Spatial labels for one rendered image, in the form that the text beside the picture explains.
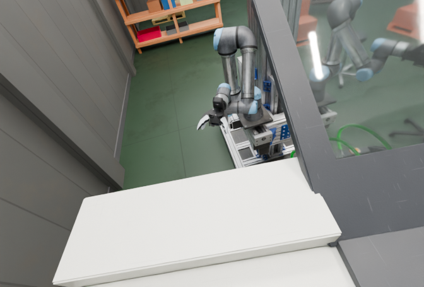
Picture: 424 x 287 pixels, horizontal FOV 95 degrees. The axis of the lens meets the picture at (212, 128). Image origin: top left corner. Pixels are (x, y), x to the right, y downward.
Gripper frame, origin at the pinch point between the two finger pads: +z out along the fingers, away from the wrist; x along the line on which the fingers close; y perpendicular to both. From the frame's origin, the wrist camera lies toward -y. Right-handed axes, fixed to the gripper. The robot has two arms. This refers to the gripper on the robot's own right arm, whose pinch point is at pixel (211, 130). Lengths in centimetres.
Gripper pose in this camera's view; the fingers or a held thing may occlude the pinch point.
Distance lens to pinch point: 86.7
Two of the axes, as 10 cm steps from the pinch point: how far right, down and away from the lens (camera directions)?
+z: -2.1, 7.2, -6.6
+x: -9.8, -1.3, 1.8
